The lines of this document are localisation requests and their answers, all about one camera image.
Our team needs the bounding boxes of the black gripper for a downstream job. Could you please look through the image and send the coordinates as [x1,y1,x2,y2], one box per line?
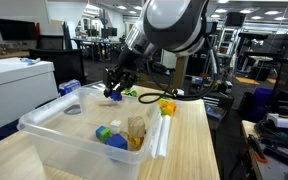
[103,46,148,98]

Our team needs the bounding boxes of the white lego block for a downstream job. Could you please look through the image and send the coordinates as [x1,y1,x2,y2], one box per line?
[109,119,122,134]

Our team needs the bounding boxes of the clear plastic storage box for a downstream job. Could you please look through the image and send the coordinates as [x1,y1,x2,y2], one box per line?
[17,85,172,180]

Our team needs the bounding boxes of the wooden cylinder block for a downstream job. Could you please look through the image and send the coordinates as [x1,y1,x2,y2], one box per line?
[127,115,147,139]

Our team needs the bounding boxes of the orange block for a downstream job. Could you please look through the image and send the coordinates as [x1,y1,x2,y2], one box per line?
[166,101,177,116]

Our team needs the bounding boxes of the yellow translucent block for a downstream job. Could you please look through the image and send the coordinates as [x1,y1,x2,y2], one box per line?
[127,134,145,151]

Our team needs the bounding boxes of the white cardboard box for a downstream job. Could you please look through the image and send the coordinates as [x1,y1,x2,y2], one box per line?
[0,57,59,136]

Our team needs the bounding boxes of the black speaker box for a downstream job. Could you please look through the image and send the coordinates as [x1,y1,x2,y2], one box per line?
[224,11,247,28]

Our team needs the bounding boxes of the blue and white carton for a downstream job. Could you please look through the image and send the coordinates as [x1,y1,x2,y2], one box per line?
[58,78,82,96]

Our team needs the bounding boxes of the blue and green cube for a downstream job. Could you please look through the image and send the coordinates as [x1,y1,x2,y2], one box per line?
[95,125,112,142]

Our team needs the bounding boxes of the black mesh office chair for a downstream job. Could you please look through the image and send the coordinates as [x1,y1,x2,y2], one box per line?
[28,48,88,88]
[35,34,65,51]

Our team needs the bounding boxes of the small blue white item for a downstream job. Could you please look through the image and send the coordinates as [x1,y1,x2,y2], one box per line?
[19,57,42,65]

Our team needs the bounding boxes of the red object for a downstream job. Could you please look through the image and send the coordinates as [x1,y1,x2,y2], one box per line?
[34,22,41,38]

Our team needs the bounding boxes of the blue plastic object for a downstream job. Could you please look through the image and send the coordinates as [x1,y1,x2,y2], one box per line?
[205,104,223,121]

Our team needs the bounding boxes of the black cart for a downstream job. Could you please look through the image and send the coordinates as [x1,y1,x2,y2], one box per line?
[197,86,235,131]

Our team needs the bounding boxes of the wide black monitor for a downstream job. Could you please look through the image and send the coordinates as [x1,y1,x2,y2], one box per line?
[0,17,38,42]

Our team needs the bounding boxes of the wooden desk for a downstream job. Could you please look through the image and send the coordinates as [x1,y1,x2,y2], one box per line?
[0,49,30,61]

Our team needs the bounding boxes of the blue bin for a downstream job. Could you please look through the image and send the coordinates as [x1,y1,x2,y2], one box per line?
[253,87,275,112]

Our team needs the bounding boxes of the white device with black knob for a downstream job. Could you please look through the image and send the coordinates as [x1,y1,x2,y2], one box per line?
[266,105,288,130]

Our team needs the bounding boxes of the black tape ring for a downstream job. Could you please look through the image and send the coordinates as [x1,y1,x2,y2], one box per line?
[63,104,82,116]

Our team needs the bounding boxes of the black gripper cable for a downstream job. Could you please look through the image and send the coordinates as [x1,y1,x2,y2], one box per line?
[137,33,220,104]

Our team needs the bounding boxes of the orange handled tool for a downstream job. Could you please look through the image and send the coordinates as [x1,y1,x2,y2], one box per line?
[247,134,269,164]

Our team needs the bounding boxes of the black cable pile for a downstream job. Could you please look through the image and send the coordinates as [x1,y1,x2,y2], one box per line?
[254,119,288,149]

